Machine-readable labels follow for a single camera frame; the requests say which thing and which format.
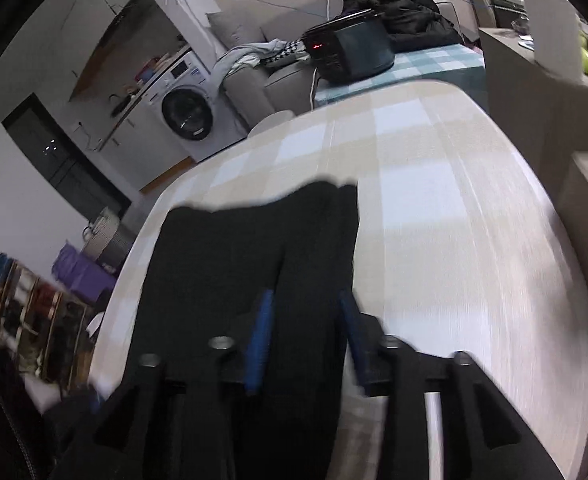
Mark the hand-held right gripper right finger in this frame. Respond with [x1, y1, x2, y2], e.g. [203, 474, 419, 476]
[338, 290, 564, 480]

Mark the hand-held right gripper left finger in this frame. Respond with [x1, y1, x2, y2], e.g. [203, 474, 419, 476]
[54, 287, 277, 480]

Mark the black knit sweater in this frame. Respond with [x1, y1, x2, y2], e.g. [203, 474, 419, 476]
[124, 177, 359, 480]

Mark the woven laundry basket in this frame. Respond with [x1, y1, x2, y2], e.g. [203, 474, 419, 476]
[84, 207, 135, 271]

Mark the purple bag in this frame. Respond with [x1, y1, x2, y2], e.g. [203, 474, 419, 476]
[53, 244, 117, 306]

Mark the shoe rack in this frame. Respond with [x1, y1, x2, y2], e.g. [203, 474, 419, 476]
[0, 252, 95, 386]

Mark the white washing machine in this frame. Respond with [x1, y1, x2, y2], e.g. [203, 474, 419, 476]
[141, 45, 247, 163]

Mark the grey sofa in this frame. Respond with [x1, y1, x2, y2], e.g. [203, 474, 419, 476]
[206, 2, 469, 131]

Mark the dark glass door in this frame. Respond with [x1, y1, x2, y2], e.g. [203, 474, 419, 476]
[1, 92, 132, 221]

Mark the light grey garment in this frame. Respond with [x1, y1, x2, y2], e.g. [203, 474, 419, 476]
[213, 39, 289, 91]

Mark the houndstooth pillow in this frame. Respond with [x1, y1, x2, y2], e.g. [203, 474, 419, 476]
[264, 40, 309, 68]

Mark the black electric pressure cooker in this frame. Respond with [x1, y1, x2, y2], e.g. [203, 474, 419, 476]
[301, 7, 396, 83]

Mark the teal checked tablecloth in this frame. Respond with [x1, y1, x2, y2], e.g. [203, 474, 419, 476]
[314, 42, 487, 111]

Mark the red plastic basin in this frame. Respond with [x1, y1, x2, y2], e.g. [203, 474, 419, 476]
[136, 57, 162, 83]

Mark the beige side cabinet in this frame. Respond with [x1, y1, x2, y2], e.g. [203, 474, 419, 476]
[478, 25, 588, 311]

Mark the grey sofa cushion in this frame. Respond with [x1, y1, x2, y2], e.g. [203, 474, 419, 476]
[206, 10, 269, 51]

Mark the black jacket pile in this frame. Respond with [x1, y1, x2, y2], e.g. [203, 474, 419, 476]
[343, 0, 462, 53]

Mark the range hood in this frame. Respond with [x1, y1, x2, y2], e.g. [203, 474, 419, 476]
[106, 0, 165, 36]

